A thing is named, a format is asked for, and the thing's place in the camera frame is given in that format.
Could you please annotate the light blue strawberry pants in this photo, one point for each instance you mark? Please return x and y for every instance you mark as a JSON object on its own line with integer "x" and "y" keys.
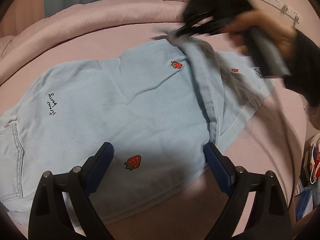
{"x": 157, "y": 104}

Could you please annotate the white wall power strip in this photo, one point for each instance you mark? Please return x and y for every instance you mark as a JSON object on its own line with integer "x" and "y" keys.
{"x": 285, "y": 10}

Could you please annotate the black sleeve right forearm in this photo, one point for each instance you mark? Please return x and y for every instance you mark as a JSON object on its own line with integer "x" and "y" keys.
{"x": 304, "y": 69}

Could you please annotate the person's right hand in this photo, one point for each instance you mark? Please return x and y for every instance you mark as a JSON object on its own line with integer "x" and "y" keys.
{"x": 282, "y": 36}

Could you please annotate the pink rolled duvet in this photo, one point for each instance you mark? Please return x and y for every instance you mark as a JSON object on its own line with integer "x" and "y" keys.
{"x": 77, "y": 20}

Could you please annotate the clutter beside bed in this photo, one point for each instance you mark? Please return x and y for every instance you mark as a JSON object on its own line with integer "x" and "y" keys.
{"x": 306, "y": 194}

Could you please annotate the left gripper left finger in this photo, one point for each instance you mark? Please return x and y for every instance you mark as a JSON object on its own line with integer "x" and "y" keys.
{"x": 49, "y": 218}

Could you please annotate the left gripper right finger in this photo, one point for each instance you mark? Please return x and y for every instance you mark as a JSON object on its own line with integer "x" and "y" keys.
{"x": 269, "y": 217}

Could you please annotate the pink bed sheet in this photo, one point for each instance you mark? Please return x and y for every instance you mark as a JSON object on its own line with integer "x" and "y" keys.
{"x": 191, "y": 213}

